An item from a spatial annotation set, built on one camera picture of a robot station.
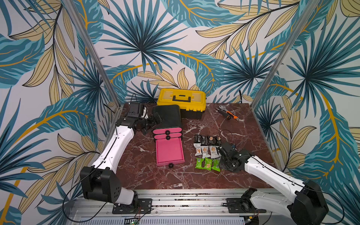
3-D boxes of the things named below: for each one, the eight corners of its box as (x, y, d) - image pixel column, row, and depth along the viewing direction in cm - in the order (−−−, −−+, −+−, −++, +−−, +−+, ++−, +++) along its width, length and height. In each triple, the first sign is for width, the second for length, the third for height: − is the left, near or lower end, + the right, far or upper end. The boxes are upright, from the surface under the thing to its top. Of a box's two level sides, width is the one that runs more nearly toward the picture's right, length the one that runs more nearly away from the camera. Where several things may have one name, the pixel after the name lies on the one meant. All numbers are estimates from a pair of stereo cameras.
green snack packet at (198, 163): (195, 169, 88) (195, 167, 86) (194, 159, 92) (195, 158, 90) (205, 169, 88) (206, 167, 86) (204, 159, 92) (204, 158, 90)
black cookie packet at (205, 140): (200, 145, 98) (201, 144, 96) (201, 136, 102) (201, 135, 101) (208, 146, 98) (208, 144, 96) (208, 137, 102) (208, 135, 101)
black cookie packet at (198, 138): (193, 143, 100) (194, 141, 98) (193, 136, 103) (193, 134, 101) (202, 143, 100) (202, 141, 98) (201, 136, 103) (202, 134, 101)
